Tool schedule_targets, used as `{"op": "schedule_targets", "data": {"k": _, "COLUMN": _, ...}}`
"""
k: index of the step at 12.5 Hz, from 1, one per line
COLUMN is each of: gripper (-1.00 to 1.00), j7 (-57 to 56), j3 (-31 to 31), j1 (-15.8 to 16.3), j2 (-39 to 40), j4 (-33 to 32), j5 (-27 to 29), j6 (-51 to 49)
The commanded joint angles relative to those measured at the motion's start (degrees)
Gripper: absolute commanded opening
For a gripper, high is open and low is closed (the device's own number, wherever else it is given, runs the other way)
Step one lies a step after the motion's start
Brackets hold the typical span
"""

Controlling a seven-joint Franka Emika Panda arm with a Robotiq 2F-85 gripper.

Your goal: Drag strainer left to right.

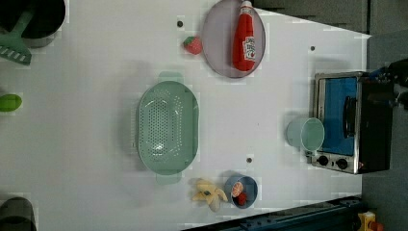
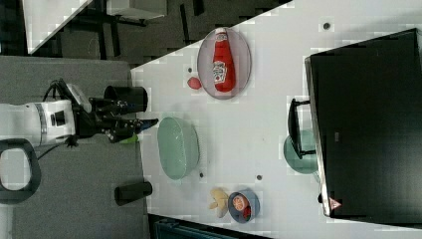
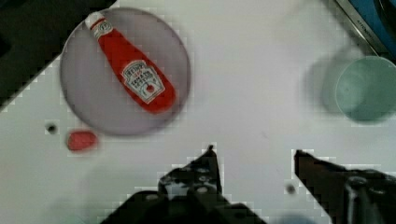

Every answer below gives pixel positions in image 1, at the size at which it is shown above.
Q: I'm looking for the red ketchup bottle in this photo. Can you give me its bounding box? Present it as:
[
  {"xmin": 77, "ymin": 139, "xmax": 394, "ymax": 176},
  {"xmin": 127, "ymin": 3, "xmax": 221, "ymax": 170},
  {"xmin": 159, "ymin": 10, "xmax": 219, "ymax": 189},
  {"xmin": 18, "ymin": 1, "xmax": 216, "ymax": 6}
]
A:
[{"xmin": 232, "ymin": 0, "xmax": 256, "ymax": 71}]

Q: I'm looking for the red toy strawberry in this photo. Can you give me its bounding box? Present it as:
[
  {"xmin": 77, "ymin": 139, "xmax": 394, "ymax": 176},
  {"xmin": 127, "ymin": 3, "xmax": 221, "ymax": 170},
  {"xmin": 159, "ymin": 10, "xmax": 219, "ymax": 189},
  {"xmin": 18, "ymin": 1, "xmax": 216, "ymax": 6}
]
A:
[{"xmin": 183, "ymin": 37, "xmax": 202, "ymax": 55}]

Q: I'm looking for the silver toaster oven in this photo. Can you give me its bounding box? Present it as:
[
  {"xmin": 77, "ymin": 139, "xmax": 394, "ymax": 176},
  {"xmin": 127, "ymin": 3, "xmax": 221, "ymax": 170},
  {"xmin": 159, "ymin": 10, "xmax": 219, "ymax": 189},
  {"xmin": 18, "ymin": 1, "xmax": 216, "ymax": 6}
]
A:
[{"xmin": 310, "ymin": 71, "xmax": 395, "ymax": 174}]

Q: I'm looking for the blue bowl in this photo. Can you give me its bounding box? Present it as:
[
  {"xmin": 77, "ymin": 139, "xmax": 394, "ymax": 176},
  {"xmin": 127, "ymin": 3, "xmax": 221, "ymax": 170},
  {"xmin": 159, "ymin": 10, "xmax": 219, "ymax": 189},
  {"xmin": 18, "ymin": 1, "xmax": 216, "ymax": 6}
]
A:
[{"xmin": 224, "ymin": 174, "xmax": 258, "ymax": 209}]

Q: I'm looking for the green toy vegetable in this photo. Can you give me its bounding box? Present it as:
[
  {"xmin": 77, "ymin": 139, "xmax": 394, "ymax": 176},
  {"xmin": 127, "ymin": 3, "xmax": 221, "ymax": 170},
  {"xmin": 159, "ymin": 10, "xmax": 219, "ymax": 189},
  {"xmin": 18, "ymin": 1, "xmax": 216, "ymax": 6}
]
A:
[{"xmin": 0, "ymin": 94, "xmax": 22, "ymax": 113}]

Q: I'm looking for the dark grey cylinder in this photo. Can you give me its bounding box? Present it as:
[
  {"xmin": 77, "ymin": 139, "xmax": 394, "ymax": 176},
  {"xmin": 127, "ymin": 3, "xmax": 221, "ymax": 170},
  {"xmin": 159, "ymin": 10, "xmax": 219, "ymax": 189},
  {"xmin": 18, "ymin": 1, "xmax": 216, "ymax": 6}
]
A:
[{"xmin": 0, "ymin": 197, "xmax": 38, "ymax": 231}]

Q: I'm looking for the blue metal rail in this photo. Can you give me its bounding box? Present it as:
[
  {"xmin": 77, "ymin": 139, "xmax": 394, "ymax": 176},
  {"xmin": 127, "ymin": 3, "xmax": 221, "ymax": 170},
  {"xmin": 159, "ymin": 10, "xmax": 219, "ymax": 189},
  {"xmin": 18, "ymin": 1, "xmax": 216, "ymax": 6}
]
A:
[{"xmin": 183, "ymin": 196, "xmax": 368, "ymax": 231}]

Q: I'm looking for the yellow red device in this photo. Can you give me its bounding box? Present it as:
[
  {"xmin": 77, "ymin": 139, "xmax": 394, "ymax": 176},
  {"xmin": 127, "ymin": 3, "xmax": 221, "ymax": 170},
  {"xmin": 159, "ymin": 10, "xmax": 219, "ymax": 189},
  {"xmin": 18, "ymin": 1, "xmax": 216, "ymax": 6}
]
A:
[{"xmin": 358, "ymin": 212, "xmax": 384, "ymax": 231}]

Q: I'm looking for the orange slice toy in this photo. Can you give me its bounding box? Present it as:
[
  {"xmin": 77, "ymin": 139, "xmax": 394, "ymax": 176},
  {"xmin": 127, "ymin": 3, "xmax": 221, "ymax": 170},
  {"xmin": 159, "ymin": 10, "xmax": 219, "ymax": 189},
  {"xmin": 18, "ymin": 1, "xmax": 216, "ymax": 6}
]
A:
[{"xmin": 231, "ymin": 182, "xmax": 243, "ymax": 197}]

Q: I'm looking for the light green cup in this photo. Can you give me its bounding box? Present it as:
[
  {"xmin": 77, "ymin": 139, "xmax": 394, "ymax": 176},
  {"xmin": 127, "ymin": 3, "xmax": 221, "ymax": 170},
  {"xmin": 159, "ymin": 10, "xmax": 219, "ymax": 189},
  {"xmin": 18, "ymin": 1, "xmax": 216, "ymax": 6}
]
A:
[{"xmin": 286, "ymin": 117, "xmax": 325, "ymax": 152}]

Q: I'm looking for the small red toy fruit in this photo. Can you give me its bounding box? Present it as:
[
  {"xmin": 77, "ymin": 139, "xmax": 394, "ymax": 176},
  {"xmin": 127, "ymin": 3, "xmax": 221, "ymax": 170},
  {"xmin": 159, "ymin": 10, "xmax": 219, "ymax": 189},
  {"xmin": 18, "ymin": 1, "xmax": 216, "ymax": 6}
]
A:
[{"xmin": 237, "ymin": 192, "xmax": 247, "ymax": 206}]

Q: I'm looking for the purple round plate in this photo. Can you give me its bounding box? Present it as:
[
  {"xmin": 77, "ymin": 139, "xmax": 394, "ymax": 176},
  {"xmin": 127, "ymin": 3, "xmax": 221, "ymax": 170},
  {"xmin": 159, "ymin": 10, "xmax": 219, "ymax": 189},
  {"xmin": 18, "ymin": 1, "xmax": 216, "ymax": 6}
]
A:
[{"xmin": 201, "ymin": 0, "xmax": 266, "ymax": 78}]

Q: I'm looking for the yellow banana peel toy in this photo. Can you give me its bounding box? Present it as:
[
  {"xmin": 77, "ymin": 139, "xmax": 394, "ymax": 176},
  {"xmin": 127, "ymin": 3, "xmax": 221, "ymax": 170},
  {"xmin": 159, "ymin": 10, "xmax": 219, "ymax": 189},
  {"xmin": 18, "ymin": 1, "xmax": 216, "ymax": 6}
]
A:
[{"xmin": 191, "ymin": 179, "xmax": 228, "ymax": 213}]

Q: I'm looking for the green plastic strainer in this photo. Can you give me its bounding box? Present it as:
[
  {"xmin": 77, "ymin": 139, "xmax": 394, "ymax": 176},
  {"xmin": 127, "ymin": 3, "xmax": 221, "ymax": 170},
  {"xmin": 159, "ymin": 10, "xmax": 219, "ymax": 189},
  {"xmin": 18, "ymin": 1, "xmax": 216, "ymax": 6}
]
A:
[{"xmin": 137, "ymin": 71, "xmax": 199, "ymax": 185}]

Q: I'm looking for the black metal pot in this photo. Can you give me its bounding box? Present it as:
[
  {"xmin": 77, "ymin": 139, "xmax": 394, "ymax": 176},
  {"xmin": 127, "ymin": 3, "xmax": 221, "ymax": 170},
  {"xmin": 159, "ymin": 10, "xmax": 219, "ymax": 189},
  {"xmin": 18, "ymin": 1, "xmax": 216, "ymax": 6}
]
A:
[{"xmin": 0, "ymin": 0, "xmax": 66, "ymax": 48}]

